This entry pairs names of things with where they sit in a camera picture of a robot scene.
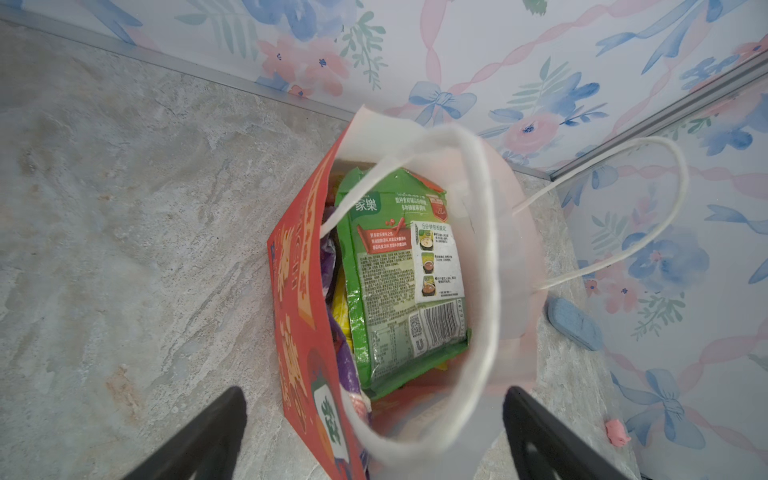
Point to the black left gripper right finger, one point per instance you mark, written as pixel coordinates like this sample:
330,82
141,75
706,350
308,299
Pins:
542,447

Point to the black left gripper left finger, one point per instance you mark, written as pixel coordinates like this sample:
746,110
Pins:
206,448

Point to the red paper gift bag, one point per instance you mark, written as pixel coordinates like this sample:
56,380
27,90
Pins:
441,424

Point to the pink Fox's candy packet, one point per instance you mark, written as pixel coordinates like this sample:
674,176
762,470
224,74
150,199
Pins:
330,262

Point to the yellow snack packet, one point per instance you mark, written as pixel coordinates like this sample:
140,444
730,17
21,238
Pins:
340,308

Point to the small green packet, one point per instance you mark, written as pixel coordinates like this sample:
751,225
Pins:
404,283

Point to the pink small object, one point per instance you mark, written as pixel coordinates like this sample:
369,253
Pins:
616,433

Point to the blue grey oblong case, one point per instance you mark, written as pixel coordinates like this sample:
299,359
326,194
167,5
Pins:
574,324

